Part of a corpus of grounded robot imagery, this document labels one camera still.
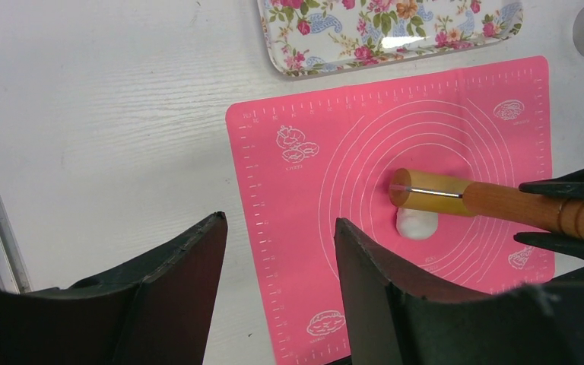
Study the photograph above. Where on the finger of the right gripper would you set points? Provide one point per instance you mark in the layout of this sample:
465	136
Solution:
552	242
567	186

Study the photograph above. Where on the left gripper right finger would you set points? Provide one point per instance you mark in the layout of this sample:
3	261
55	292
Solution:
398	313

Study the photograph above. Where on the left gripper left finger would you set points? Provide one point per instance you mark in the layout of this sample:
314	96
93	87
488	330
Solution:
153	309

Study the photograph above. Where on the wooden dough roller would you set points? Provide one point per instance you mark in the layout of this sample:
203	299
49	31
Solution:
442	194

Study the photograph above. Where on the white dough piece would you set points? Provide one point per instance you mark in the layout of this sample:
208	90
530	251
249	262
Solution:
415	224

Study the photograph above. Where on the pink silicone baking mat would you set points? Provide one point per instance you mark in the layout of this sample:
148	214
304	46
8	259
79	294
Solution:
305	160

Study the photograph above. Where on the floral tray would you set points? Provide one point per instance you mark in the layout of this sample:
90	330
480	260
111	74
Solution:
309	37

